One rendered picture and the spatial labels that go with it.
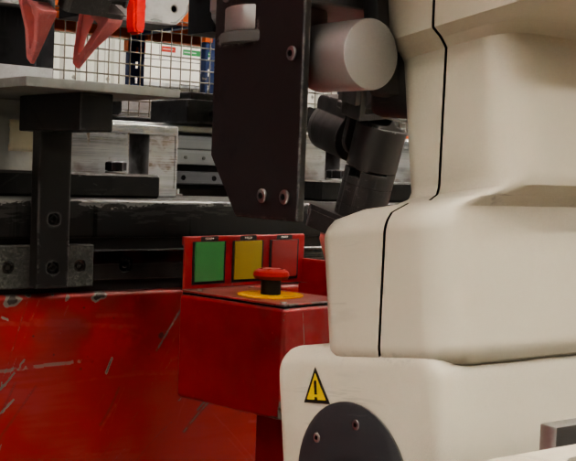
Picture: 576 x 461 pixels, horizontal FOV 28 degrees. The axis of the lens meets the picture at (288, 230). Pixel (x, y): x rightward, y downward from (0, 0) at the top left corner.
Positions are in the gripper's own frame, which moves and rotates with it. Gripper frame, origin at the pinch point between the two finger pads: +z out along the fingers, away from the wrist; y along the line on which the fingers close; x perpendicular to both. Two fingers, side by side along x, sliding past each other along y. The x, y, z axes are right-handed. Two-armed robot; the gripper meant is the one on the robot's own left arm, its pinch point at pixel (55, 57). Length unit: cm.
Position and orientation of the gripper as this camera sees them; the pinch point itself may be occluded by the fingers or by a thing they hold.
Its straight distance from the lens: 128.8
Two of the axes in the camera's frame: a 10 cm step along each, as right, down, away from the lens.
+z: -3.4, 8.4, 4.3
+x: 5.1, 5.5, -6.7
